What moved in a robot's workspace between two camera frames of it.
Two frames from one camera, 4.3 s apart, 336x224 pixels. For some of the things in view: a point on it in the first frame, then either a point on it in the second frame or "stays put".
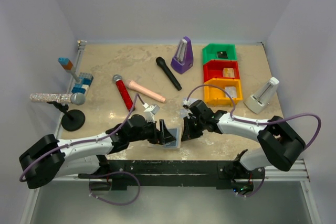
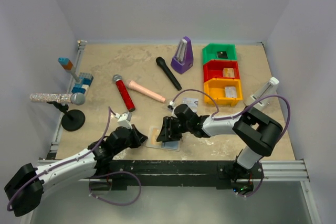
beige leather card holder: (176, 144) stays put
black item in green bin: (222, 54) stays put
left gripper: (165, 136) -> (139, 138)
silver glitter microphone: (76, 98) stays put
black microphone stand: (73, 120) stays put
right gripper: (188, 133) -> (165, 134)
